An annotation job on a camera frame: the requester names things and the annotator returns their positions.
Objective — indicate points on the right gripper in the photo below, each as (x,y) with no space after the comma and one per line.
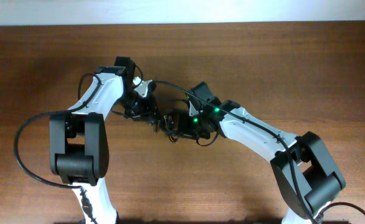
(184,129)

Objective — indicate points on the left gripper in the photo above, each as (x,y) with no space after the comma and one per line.
(147,113)

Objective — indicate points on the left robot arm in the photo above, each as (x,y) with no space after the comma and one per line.
(79,152)

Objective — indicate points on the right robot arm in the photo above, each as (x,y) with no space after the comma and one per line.
(307,176)

